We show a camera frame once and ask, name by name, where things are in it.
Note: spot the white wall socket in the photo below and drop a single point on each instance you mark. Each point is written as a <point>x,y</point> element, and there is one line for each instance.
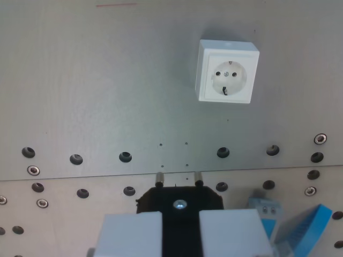
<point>227,75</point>

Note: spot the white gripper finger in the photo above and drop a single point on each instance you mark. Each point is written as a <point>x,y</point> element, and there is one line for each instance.
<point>130,235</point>
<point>230,233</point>

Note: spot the black two-pin power plug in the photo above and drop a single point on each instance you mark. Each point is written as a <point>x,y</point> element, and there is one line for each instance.
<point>180,222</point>

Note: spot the blue ribbed plastic holder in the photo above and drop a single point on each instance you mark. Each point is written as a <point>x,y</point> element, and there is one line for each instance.
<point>302,233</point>

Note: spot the silver hex socket screw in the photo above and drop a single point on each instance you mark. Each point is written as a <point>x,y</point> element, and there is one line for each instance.
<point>42,203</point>
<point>320,138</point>
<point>2,200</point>
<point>310,190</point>
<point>33,170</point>

